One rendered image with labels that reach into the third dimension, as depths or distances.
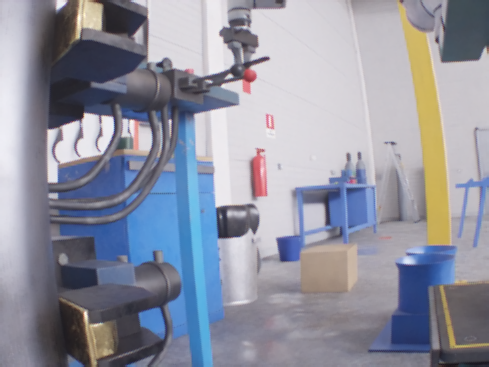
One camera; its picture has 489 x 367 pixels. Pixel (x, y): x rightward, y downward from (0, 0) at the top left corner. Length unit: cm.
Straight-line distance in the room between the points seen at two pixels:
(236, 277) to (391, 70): 938
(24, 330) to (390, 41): 1158
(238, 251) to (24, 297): 234
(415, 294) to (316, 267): 138
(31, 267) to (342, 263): 263
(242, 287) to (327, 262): 63
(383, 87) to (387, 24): 187
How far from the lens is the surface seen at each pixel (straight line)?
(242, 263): 284
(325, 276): 307
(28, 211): 58
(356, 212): 729
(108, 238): 204
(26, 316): 58
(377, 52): 1180
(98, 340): 60
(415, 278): 181
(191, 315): 162
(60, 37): 69
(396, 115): 1129
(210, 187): 245
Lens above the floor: 66
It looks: 1 degrees up
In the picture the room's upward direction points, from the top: 4 degrees counter-clockwise
